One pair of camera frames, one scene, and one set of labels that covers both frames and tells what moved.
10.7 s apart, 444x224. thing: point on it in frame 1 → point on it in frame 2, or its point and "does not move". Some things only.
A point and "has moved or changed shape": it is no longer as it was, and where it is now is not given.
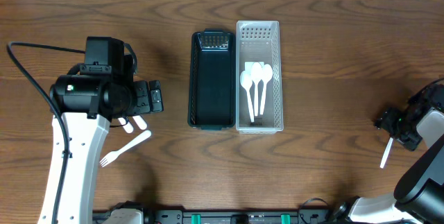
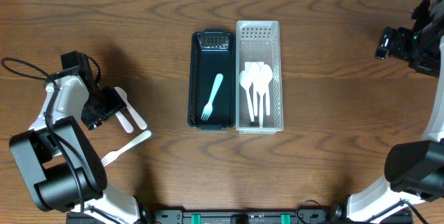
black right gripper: (393, 127) → (395, 42)
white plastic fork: (112, 155) does not move
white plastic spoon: (266, 75) has moved or changed shape
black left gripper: (146, 98) → (113, 102)
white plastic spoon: (246, 81) does not move
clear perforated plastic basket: (259, 41) does not move
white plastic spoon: (257, 71) does not move
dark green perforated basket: (211, 103) does not move
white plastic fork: (127, 127) does not move
